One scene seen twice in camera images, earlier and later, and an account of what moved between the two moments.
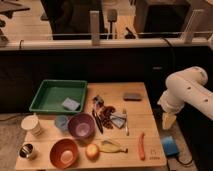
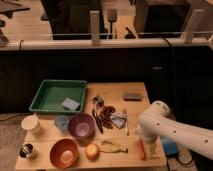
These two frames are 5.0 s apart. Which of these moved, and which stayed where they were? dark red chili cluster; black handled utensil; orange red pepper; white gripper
Moved: white gripper
Stayed: dark red chili cluster; black handled utensil; orange red pepper
